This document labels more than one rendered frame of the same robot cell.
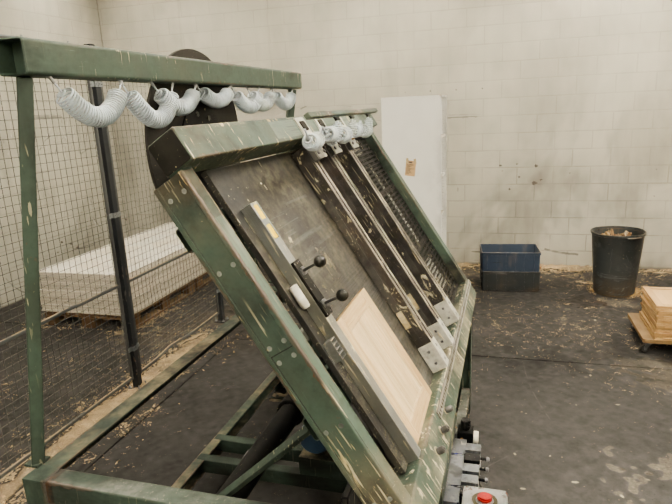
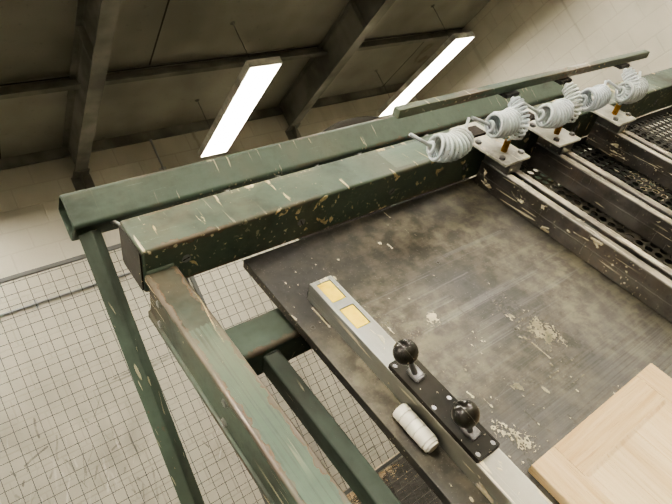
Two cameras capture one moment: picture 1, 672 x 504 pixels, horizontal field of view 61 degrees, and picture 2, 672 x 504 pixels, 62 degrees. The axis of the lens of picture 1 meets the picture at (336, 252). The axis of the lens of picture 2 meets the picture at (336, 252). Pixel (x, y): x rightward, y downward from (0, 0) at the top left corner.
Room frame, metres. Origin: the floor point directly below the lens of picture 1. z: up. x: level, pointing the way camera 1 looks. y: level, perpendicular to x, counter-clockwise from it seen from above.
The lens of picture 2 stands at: (0.98, -0.46, 1.62)
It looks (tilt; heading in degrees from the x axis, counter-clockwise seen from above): 7 degrees up; 40
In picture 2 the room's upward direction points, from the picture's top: 26 degrees counter-clockwise
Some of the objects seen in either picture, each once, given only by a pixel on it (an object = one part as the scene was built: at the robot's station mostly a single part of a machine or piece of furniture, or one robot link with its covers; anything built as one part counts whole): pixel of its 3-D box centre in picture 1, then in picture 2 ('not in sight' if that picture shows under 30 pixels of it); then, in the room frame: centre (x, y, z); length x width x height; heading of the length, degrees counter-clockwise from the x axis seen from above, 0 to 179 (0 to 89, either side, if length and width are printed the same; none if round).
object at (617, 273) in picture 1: (615, 261); not in sight; (5.61, -2.85, 0.33); 0.52 x 0.51 x 0.65; 164
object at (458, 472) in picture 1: (468, 475); not in sight; (1.77, -0.43, 0.69); 0.50 x 0.14 x 0.24; 163
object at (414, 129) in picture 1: (416, 197); not in sight; (5.99, -0.87, 1.03); 0.61 x 0.58 x 2.05; 164
